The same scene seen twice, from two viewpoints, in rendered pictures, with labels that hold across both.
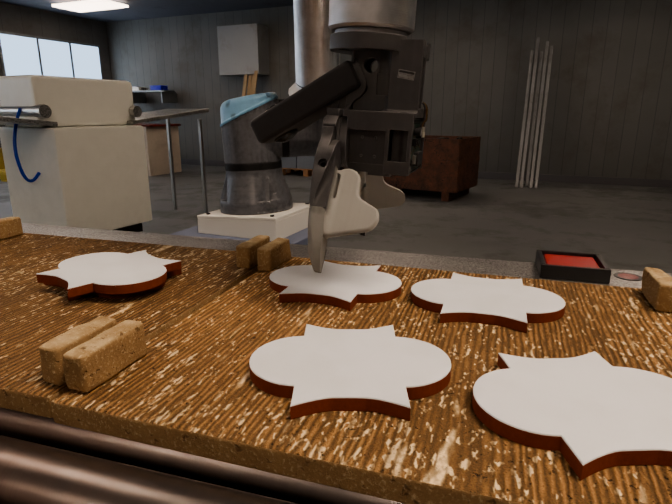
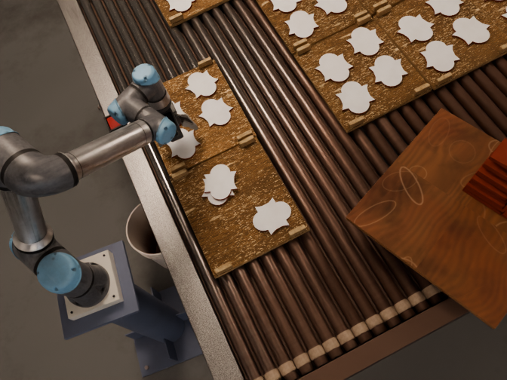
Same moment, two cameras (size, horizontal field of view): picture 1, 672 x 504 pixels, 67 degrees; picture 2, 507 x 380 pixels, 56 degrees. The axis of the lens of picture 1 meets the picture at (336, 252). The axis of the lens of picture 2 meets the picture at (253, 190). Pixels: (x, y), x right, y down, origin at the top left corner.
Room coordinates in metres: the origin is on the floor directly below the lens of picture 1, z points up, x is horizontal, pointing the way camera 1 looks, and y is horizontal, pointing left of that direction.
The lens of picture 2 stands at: (0.75, 0.98, 2.44)
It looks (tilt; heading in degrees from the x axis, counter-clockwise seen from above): 64 degrees down; 244
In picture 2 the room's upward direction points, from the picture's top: 19 degrees counter-clockwise
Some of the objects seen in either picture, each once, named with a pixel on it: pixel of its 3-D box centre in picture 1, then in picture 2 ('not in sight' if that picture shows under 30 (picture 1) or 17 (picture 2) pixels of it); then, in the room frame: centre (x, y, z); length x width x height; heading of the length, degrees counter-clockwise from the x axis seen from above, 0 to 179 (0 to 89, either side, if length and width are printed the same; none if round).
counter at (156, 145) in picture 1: (113, 147); not in sight; (10.10, 4.31, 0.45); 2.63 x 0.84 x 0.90; 67
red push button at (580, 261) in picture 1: (570, 266); (115, 121); (0.61, -0.29, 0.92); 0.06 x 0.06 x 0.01; 73
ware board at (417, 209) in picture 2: not in sight; (465, 207); (0.06, 0.88, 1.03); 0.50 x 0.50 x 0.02; 4
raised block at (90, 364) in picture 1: (108, 354); (244, 136); (0.31, 0.15, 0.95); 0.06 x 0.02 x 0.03; 162
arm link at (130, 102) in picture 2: not in sight; (130, 108); (0.58, 0.00, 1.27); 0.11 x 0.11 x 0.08; 8
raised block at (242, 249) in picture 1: (254, 251); (179, 174); (0.58, 0.10, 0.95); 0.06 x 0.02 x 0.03; 163
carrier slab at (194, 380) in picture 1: (425, 340); (193, 115); (0.38, -0.07, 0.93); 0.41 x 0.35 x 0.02; 72
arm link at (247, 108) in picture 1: (253, 127); (62, 274); (1.07, 0.17, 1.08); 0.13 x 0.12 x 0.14; 98
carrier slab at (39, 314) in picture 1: (30, 288); (237, 203); (0.51, 0.32, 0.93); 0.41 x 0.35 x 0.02; 73
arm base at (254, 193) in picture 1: (255, 185); (81, 282); (1.07, 0.17, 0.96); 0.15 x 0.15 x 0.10
